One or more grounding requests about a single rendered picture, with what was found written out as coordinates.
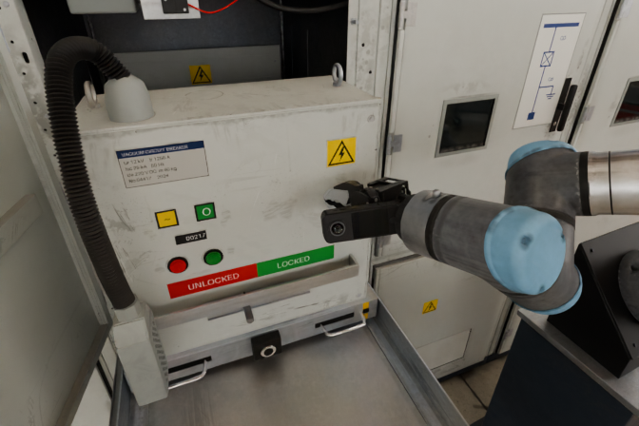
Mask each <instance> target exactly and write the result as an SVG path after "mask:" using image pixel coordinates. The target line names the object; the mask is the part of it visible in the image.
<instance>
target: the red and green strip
mask: <svg viewBox="0 0 639 426"><path fill-rule="evenodd" d="M333 258H334V245H330V246H325V247H322V248H318V249H314V250H310V251H305V252H301V253H298V254H294V255H290V256H285V257H281V258H277V259H274V260H270V261H262V262H258V263H254V264H250V265H246V266H242V267H238V268H234V269H230V270H225V271H222V272H218V273H214V274H210V275H205V276H201V277H198V278H194V279H190V280H185V281H178V282H174V283H170V284H168V285H167V288H168V292H169V296H170V298H171V299H174V298H178V297H181V296H185V295H189V294H193V293H197V292H201V291H204V290H208V289H212V288H216V287H220V286H224V285H227V284H231V283H235V282H239V281H246V280H250V279H254V278H257V277H261V276H265V275H269V274H273V273H277V272H280V271H284V270H288V269H292V268H296V267H300V266H304V265H307V264H311V263H315V262H319V261H326V260H330V259H333Z"/></svg>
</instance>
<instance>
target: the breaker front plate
mask: <svg viewBox="0 0 639 426"><path fill-rule="evenodd" d="M380 104H381V103H373V104H366V105H357V106H341V107H332V108H324V109H315V110H306V111H298V112H289V113H281V114H273V115H264V116H256V117H247V118H239V119H230V120H221V121H213V122H204V123H196V124H187V125H179V126H163V127H154V128H146V129H137V130H129V131H120V132H111V133H103V134H94V135H87V136H78V137H80V138H82V139H81V140H80V142H82V143H81V144H80V145H81V146H82V148H81V149H82V150H84V151H83V152H82V153H83V154H85V155H84V156H83V158H85V160H84V161H83V162H85V163H86V164H85V166H87V168H86V170H87V174H88V175H89V176H88V178H90V180H89V182H91V184H90V185H91V186H92V188H91V189H92V190H93V192H92V193H93V194H94V196H93V197H95V200H94V201H96V202H97V203H96V204H98V206H97V207H98V208H99V210H98V211H100V214H99V215H101V216H102V217H101V218H102V219H103V220H102V222H104V225H105V229H106V231H107V234H108V237H109V238H110V241H111V244H112V247H113V248H114V251H115V253H116V256H117V258H118V261H119V263H120V265H121V267H122V270H123V272H124V275H125V277H126V280H127V282H128V285H129V287H130V289H131V291H132V292H133V293H134V294H136V296H137V297H138V299H139V302H143V301H144V302H146V304H147V305H148V306H149V308H150V309H151V310H152V313H153V316H154V318H155V317H159V316H162V315H166V314H170V313H173V312H177V311H181V310H184V309H188V308H191V307H195V306H199V305H203V304H207V303H210V302H213V301H217V300H224V299H228V298H232V297H235V296H238V295H242V294H243V292H245V294H246V293H250V292H254V291H257V290H261V289H264V288H268V287H272V286H275V285H279V284H283V283H287V282H290V281H296V280H300V279H304V278H308V277H312V276H316V275H318V274H322V273H326V272H330V271H334V270H338V269H341V268H344V267H348V266H350V265H349V254H352V255H353V257H354V258H355V260H356V261H357V262H358V264H359V273H358V276H356V277H353V278H350V279H346V280H342V281H336V282H332V283H329V284H325V285H322V286H319V287H315V288H311V289H308V290H304V291H300V292H298V293H294V294H290V295H287V296H283V297H279V298H276V299H272V300H267V301H263V302H259V303H256V304H252V305H250V306H251V310H252V314H253V317H254V321H253V322H252V323H247V321H246V317H245V313H244V311H243V307H242V308H238V309H234V310H231V311H227V312H223V313H220V314H217V315H213V316H210V317H206V318H202V319H196V320H192V321H190V322H186V323H182V324H179V325H175V326H171V327H168V328H165V329H161V330H158V332H159V335H160V338H161V341H162V345H163V347H164V350H165V356H166V357H167V356H170V355H173V354H177V353H180V352H183V351H186V350H189V349H193V348H196V347H200V346H203V345H206V344H209V343H212V342H215V341H219V340H222V339H228V338H231V337H235V336H237V335H241V334H244V333H247V332H251V331H254V330H258V329H261V328H263V327H267V326H270V325H274V324H277V323H280V322H284V321H287V320H292V319H295V318H299V317H302V316H305V315H309V314H312V313H316V312H318V311H321V310H325V309H328V308H332V307H335V306H338V305H342V304H344V303H348V302H351V301H354V300H360V299H364V298H365V291H366V280H367V267H368V256H369V244H370V238H368V239H361V240H354V241H348V242H335V243H328V242H326V241H325V239H324V238H323V234H322V227H321V219H320V216H321V213H322V211H323V210H326V209H329V208H328V207H327V205H326V204H325V202H324V197H323V194H324V193H325V192H326V191H327V190H328V189H330V188H332V187H334V186H336V185H338V184H342V183H344V182H347V181H358V182H359V183H360V184H363V188H365V187H368V186H367V184H368V183H370V182H373V181H374V180H375V174H376V161H377V150H378V128H379V115H380ZM354 137H357V140H356V159H355V162H354V163H352V164H347V165H336V166H330V167H327V141H334V140H340V139H347V138H354ZM196 141H203V144H204V150H205V156H206V161H207V167H208V174H209V176H203V177H198V178H192V179H185V180H179V181H174V182H167V183H161V184H150V185H144V186H137V187H131V188H126V185H125V182H124V178H123V175H122V171H121V168H120V165H119V162H118V159H117V155H116V152H115V151H121V150H129V149H136V148H144V147H151V146H158V145H173V144H180V143H188V142H196ZM213 202H214V205H215V211H216V217H217V218H216V219H210V220H205V221H200V222H197V219H196V214H195V209H194V205H197V204H203V203H213ZM170 209H176V212H177V217H178V221H179V225H176V226H171V227H167V228H162V229H158V225H157V222H156V218H155V214H154V212H160V211H166V210H170ZM204 230H205V232H206V237H207V239H205V240H200V241H195V242H188V243H183V244H178V245H177V244H176V241H175V237H176V236H181V235H185V234H189V233H194V232H199V231H204ZM330 245H334V258H333V259H330V260H326V261H319V262H315V263H311V264H307V265H304V266H300V267H296V268H292V269H288V270H284V271H280V272H277V273H273V274H269V275H265V276H261V277H257V278H254V279H250V280H246V281H239V282H235V283H231V284H227V285H224V286H220V287H216V288H212V289H208V290H204V291H201V292H197V293H193V294H189V295H185V296H181V297H178V298H174V299H171V298H170V296H169V292H168V288H167V285H168V284H170V283H174V282H178V281H185V280H190V279H194V278H198V277H201V276H205V275H210V274H214V273H218V272H222V271H225V270H230V269H234V268H238V267H242V266H246V265H250V264H254V263H258V262H262V261H270V260H274V259H277V258H281V257H285V256H290V255H294V254H298V253H301V252H305V251H310V250H314V249H318V248H322V247H325V246H330ZM210 249H219V250H221V251H222V252H223V259H222V261H221V262H220V263H218V264H215V265H209V264H206V263H205V262H204V260H203V255H204V253H205V252H206V251H208V250H210ZM175 257H184V258H186V259H187V261H188V267H187V268H186V270H185V271H184V272H182V273H178V274H176V273H172V272H170V271H169V270H168V269H167V263H168V262H169V261H170V260H171V259H172V258H175Z"/></svg>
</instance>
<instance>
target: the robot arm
mask: <svg viewBox="0 0 639 426"><path fill-rule="evenodd" d="M387 180H391V181H396V182H395V183H389V182H385V181H387ZM505 181H506V182H505V193H504V203H494V202H489V201H484V200H479V199H474V198H469V197H464V196H458V195H453V194H448V193H443V192H440V190H439V189H434V190H422V191H419V192H417V193H416V194H412V195H411V191H410V190H409V184H408V181H405V180H400V179H395V178H389V177H383V178H381V179H378V180H375V181H373V182H370V183H368V184H367V186H368V187H365V188H363V184H360V183H359V182H358V181H347V182H344V183H342V184H338V185H336V186H334V187H332V188H330V189H328V190H327V191H326V192H325V193H324V194H323V197H324V202H325V204H326V205H327V207H328V208H329V209H326V210H323V211H322V213H321V216H320V219H321V227H322V234H323V238H324V239H325V241H326V242H328V243H335V242H348V241H354V240H361V239H368V238H374V237H380V236H387V235H394V234H397V235H398V236H399V237H400V238H401V239H402V240H403V243H404V244H405V246H406V247H407V248H408V249H409V250H410V251H412V252H414V253H417V254H419V255H421V256H424V257H427V258H429V259H432V260H435V261H440V262H443V263H445V264H448V265H451V266H452V267H455V268H458V269H460V270H463V271H466V272H468V273H471V274H473V275H476V276H478V277H480V278H481V279H482V280H484V281H486V282H487V283H488V284H490V285H491V286H493V287H494V288H496V289H497V290H498V291H500V292H501V293H503V294H504V295H506V296H507V297H508V298H510V299H511V300H512V301H513V302H514V303H515V304H516V305H518V306H519V307H521V308H523V309H526V310H529V311H532V312H534V313H537V314H541V315H554V314H558V313H562V312H564V311H566V310H568V309H570V308H571V307H572V306H574V305H575V303H576V302H577V301H578V299H579V297H580V295H581V292H582V277H581V274H580V271H579V270H578V268H577V267H576V265H575V264H574V231H575V216H583V217H584V216H594V217H595V216H598V215H639V149H628V150H615V151H603V152H595V151H582V152H581V151H579V152H577V150H576V149H575V148H574V147H573V146H572V145H570V144H567V143H565V142H561V141H550V140H544V141H536V142H532V143H528V144H526V145H523V146H521V147H519V148H518V149H517V150H515V151H514V152H513V153H512V155H511V156H510V158H509V161H508V167H507V170H506V172H505ZM403 185H405V187H404V186H403ZM405 188H406V194H405ZM335 201H339V203H336V202H335ZM618 282H619V288H620V292H621V295H622V297H623V300H624V302H625V304H626V306H627V307H628V309H629V311H630V312H631V313H632V314H633V316H634V317H635V318H636V319H637V320H638V321H639V250H633V251H630V252H629V253H627V254H626V255H625V256H624V257H623V259H622V260H621V261H620V264H619V269H618Z"/></svg>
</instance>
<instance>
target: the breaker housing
mask: <svg viewBox="0 0 639 426"><path fill-rule="evenodd" d="M333 82H334V81H333V78H332V75H328V76H317V77H304V78H293V79H281V80H270V81H258V82H247V83H236V84H223V85H212V86H200V87H178V88H167V89H155V90H149V91H148V92H149V94H150V99H151V103H152V107H153V111H154V115H153V116H152V117H150V118H148V119H146V120H142V121H139V122H133V123H115V122H111V121H110V120H109V117H108V113H107V107H106V104H105V94H97V102H98V103H100V105H101V107H100V108H97V109H89V108H88V106H87V104H88V102H87V98H86V95H85V96H84V97H83V98H82V100H81V101H80V103H79V104H78V106H77V107H76V111H74V112H76V113H77V115H76V117H78V119H77V120H76V121H78V124H76V125H78V126H79V127H77V128H78V129H80V131H79V132H78V133H80V134H81V135H80V136H87V135H94V134H103V133H111V132H120V131H129V130H137V129H146V128H154V127H163V126H179V125H187V124H196V123H204V122H213V121H221V120H230V119H239V118H247V117H256V116H264V115H273V114H281V113H289V112H298V111H306V110H315V109H324V108H332V107H348V106H357V105H366V104H373V103H381V104H380V115H379V128H378V142H379V131H380V119H381V108H382V98H380V97H374V96H372V95H370V94H368V93H367V92H365V91H363V90H361V89H359V88H357V87H354V86H352V85H350V84H348V83H346V82H345V81H343V80H342V83H341V86H340V87H334V86H333ZM377 164H378V150H377V161H376V174H375V180H376V176H377Z"/></svg>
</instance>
